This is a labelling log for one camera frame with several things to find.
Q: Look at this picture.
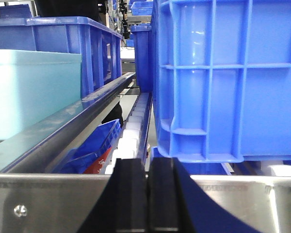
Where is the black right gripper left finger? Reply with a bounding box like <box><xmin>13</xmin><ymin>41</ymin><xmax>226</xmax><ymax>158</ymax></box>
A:
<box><xmin>78</xmin><ymin>159</ymin><xmax>146</xmax><ymax>233</ymax></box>

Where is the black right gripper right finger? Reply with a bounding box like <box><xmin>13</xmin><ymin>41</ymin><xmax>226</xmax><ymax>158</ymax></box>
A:
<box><xmin>148</xmin><ymin>157</ymin><xmax>257</xmax><ymax>233</ymax></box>

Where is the light teal plastic bin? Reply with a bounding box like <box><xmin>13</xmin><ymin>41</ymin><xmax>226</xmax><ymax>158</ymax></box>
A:
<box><xmin>0</xmin><ymin>49</ymin><xmax>81</xmax><ymax>140</ymax></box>

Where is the small blue bin below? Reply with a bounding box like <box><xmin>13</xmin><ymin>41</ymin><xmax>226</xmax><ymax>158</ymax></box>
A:
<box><xmin>58</xmin><ymin>119</ymin><xmax>121</xmax><ymax>174</ymax></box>

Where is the white roller conveyor track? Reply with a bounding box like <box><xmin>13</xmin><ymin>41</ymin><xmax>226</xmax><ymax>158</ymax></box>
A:
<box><xmin>100</xmin><ymin>93</ymin><xmax>152</xmax><ymax>175</ymax></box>

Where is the blue crate behind teal bin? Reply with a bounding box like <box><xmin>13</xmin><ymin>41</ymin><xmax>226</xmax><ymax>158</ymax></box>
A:
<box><xmin>0</xmin><ymin>17</ymin><xmax>122</xmax><ymax>97</ymax></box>

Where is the narrow blue bin far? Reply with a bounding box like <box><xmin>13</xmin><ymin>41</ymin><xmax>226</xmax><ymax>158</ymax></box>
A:
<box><xmin>130</xmin><ymin>23</ymin><xmax>153</xmax><ymax>93</ymax></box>

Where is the blue bin on far shelf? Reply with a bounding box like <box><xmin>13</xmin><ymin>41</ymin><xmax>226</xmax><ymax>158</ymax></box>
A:
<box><xmin>130</xmin><ymin>1</ymin><xmax>153</xmax><ymax>16</ymax></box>

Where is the red item below rack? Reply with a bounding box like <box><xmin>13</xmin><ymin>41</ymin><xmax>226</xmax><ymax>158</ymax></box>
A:
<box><xmin>83</xmin><ymin>148</ymin><xmax>112</xmax><ymax>174</ymax></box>

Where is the large blue crate right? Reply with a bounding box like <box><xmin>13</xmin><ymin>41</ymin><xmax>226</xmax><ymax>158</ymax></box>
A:
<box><xmin>153</xmin><ymin>0</ymin><xmax>291</xmax><ymax>163</ymax></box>

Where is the grey metal side rail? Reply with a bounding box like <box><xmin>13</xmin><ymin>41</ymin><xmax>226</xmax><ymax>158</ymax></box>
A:
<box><xmin>0</xmin><ymin>72</ymin><xmax>135</xmax><ymax>173</ymax></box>

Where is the stainless steel front rail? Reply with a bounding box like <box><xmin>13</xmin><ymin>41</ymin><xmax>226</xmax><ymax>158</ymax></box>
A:
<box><xmin>0</xmin><ymin>173</ymin><xmax>291</xmax><ymax>233</ymax></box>

